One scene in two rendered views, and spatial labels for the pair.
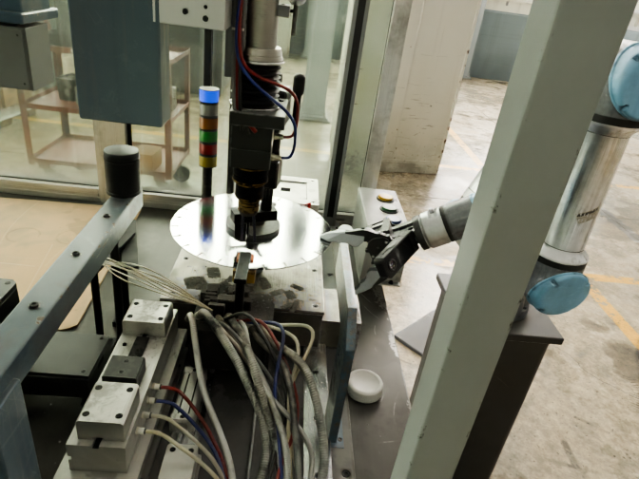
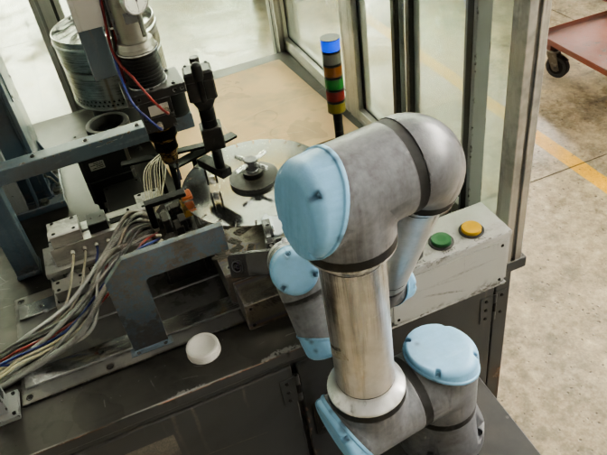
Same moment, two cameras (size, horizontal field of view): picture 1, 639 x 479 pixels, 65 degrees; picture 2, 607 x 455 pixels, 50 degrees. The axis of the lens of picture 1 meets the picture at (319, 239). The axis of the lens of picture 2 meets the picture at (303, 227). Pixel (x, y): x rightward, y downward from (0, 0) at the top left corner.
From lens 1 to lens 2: 135 cm
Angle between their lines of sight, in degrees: 64
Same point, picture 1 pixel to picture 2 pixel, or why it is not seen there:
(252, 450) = (112, 313)
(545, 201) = not seen: outside the picture
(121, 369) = (92, 217)
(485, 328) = not seen: outside the picture
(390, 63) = (515, 51)
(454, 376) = not seen: outside the picture
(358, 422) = (164, 359)
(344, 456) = (125, 360)
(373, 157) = (505, 171)
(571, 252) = (338, 385)
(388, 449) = (144, 385)
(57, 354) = (122, 197)
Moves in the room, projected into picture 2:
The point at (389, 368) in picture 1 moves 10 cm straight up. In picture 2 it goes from (240, 359) to (231, 327)
